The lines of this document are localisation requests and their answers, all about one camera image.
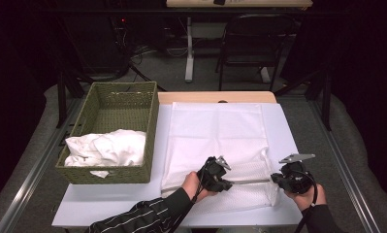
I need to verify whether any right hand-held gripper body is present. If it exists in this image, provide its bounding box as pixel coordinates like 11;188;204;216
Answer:
278;153;315;194

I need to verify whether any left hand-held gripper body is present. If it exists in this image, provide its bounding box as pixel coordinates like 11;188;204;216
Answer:
197;155;232;192

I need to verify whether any white mesh laundry bag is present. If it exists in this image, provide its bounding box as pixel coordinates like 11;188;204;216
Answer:
160;102;279;208

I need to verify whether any white cloth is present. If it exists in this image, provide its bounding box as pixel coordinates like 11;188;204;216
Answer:
64;128;147;179

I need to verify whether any green woven basket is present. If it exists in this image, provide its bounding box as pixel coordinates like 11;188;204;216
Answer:
54;81;160;184

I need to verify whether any person's left hand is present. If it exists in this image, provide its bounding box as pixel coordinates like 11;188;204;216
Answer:
180;171;218;203

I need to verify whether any person's right hand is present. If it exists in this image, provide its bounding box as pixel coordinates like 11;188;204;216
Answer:
284;183;328;212

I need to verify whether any black metal stand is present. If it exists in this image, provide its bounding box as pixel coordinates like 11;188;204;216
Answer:
274;64;333;131
55;68;86;129

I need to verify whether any white table cover sheet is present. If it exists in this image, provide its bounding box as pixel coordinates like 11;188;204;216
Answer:
51;102;304;227

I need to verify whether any desk with white legs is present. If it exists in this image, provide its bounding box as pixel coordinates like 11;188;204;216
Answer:
166;0;313;84

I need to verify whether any black folding chair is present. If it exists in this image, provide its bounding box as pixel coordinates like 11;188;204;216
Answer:
214;13;297;92

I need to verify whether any dark cabinet with red light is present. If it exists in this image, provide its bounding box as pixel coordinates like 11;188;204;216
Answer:
64;13;131;75

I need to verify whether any left hand-held gripper cable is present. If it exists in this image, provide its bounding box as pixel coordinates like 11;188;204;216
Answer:
171;168;205;233

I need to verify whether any hand-held gripper cable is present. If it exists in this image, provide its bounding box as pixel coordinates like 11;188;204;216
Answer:
171;168;205;233
294;173;319;233

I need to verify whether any right hand-held gripper cable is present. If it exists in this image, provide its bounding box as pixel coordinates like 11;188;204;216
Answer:
294;173;319;233

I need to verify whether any metal floor rail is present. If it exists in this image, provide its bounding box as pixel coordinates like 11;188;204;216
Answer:
0;96;85;233
306;96;381;233

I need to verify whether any bundle of floor cables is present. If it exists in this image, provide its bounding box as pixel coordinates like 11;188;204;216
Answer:
110;16;168;92

